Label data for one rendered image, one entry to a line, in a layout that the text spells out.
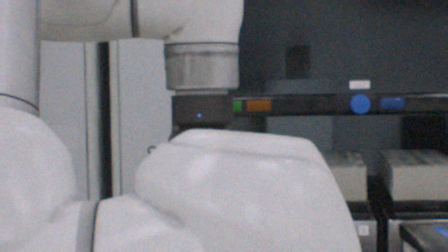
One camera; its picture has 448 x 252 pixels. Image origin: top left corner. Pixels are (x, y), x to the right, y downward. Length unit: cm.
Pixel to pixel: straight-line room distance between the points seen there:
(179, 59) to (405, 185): 56
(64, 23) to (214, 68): 18
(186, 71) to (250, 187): 68
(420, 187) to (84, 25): 67
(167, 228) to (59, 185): 9
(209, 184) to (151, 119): 114
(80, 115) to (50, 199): 113
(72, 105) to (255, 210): 119
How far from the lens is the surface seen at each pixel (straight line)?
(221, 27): 143
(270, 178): 76
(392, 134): 264
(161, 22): 143
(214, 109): 143
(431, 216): 181
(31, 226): 78
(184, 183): 76
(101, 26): 144
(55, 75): 192
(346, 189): 187
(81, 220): 79
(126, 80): 190
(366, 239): 180
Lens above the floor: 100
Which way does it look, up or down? 3 degrees down
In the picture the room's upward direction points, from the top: 1 degrees counter-clockwise
